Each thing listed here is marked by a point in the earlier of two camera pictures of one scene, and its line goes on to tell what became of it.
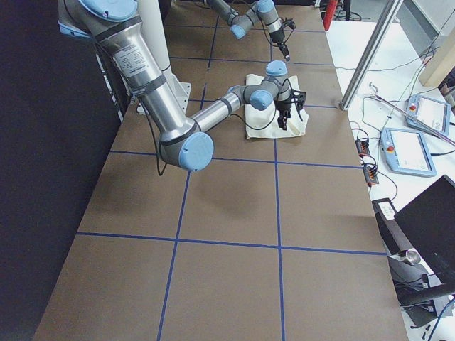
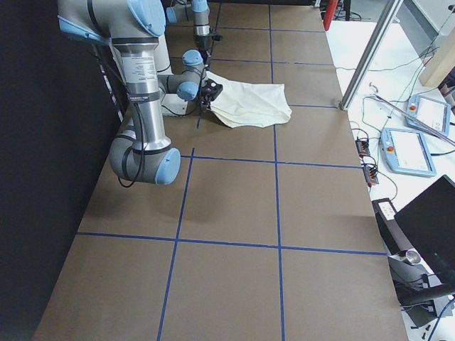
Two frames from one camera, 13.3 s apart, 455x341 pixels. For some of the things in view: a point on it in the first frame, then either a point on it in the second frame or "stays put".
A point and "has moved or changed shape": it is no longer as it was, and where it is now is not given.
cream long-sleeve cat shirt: (264, 124) has moved or changed shape
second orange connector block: (371, 174) stays put
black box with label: (392, 231) stays put
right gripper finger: (282, 122) to (204, 106)
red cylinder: (330, 10) stays put
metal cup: (412, 256) stays put
